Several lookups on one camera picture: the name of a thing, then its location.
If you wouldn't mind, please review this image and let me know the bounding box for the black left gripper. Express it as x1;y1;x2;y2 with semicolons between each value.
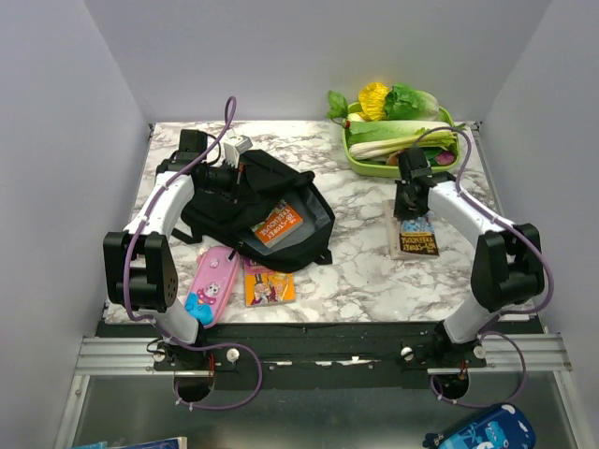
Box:
199;158;261;204

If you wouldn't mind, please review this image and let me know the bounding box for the dark blue treehouse book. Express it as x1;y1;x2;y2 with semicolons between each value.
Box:
383;199;440;260

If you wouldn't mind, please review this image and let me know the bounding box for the black student backpack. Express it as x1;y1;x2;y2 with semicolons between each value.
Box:
173;150;335;273

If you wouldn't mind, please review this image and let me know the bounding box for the orange treehouse book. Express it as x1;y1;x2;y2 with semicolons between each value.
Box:
251;200;303;248

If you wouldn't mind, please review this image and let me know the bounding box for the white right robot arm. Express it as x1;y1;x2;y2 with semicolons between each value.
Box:
394;148;545;367

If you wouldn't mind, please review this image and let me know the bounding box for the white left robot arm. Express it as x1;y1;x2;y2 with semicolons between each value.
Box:
103;129;237;369

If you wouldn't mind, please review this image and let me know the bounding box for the purple vegetable toy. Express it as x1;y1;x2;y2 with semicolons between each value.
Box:
434;151;456;167

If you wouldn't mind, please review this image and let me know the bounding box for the green plastic vegetable tray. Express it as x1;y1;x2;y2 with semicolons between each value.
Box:
343;103;460;178

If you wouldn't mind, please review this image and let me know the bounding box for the white-stemmed cabbage stalk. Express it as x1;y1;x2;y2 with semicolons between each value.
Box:
349;131;456;160

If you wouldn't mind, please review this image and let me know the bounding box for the green lettuce leaf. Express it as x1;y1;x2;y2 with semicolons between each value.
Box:
384;83;439;121

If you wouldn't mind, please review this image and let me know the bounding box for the pink cartoon pencil case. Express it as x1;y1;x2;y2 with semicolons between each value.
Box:
183;246;240;328

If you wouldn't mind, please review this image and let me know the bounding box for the yellow fabric flower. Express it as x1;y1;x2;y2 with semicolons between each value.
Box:
358;82;389;122

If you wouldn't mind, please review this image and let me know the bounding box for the Roald Dahl Charlie book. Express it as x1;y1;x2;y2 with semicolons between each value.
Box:
243;258;296;308

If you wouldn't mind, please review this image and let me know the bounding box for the green leafy sprig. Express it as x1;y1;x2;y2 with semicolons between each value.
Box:
327;90;348;121

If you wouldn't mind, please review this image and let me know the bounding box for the blue shark pencil case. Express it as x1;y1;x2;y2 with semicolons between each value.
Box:
422;403;537;449

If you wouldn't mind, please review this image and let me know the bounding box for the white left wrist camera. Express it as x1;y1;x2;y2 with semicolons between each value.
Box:
223;136;253;168

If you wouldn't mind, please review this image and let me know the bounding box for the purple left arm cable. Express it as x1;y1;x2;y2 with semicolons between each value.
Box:
124;95;263;412

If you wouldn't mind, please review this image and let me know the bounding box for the aluminium mounting rail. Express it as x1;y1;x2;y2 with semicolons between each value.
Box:
75;334;573;377

